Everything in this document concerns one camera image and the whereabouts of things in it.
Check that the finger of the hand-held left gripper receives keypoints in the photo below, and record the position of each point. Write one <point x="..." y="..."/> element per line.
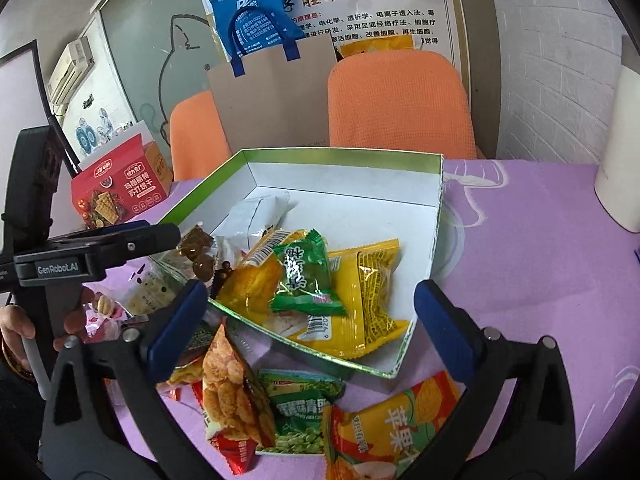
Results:
<point x="145" y="240"/>

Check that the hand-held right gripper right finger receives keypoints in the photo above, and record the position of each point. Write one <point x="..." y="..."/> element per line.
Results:
<point x="445" y="332"/>

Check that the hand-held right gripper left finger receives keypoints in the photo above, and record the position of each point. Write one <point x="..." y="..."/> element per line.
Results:
<point x="175" y="330"/>

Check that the clear cracker packet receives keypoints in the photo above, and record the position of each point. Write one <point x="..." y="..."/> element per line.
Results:
<point x="150" y="290"/>

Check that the small brown snack packet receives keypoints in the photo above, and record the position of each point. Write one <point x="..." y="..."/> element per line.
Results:
<point x="200" y="250"/>

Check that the red nugget snack packet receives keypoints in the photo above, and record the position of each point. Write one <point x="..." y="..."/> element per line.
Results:
<point x="225" y="390"/>

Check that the large yellow snack packet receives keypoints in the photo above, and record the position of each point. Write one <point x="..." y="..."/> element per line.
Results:
<point x="350" y="310"/>

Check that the white snack packet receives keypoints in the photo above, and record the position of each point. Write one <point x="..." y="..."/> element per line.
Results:
<point x="255" y="215"/>

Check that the green cardboard box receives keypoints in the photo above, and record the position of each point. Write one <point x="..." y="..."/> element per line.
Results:
<point x="350" y="185"/>

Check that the person's left forearm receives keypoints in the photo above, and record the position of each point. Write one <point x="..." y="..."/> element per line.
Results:
<point x="15" y="410"/>

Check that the person's left hand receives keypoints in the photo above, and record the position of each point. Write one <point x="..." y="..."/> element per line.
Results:
<point x="77" y="320"/>

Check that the yellow nugget snack packet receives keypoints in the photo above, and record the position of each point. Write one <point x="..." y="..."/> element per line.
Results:
<point x="185" y="375"/>

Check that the red cracker box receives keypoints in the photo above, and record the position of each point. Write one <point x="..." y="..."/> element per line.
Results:
<point x="120" y="195"/>

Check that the clear red print snack packet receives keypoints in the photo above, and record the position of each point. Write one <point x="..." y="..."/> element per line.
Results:
<point x="105" y="317"/>

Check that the purple printed tablecloth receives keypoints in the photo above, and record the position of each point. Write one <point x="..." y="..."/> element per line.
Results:
<point x="525" y="260"/>

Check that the orange chair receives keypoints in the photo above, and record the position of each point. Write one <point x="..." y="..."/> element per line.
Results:
<point x="400" y="105"/>
<point x="195" y="135"/>

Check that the orange fruit snack packet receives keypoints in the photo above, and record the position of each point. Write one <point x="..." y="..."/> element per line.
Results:
<point x="380" y="435"/>

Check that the green pea snack packet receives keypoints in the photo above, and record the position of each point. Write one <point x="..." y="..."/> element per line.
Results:
<point x="300" y="420"/>

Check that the black framed whiteboard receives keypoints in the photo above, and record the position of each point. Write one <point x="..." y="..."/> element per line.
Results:
<point x="20" y="90"/>

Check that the white air conditioner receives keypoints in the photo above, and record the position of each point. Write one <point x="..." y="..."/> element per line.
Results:
<point x="70" y="70"/>

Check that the brown cardboard sheet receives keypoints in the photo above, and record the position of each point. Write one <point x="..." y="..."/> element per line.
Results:
<point x="275" y="100"/>

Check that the white thermos jug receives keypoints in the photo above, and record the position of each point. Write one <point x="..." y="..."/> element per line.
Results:
<point x="620" y="160"/>

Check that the blue tote bag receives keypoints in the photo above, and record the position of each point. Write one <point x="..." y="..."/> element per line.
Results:
<point x="250" y="15"/>

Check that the blue white wall decoration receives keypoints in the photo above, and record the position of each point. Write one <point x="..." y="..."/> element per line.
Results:
<point x="92" y="130"/>

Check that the wall poster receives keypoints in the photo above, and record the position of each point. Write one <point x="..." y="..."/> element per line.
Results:
<point x="375" y="15"/>

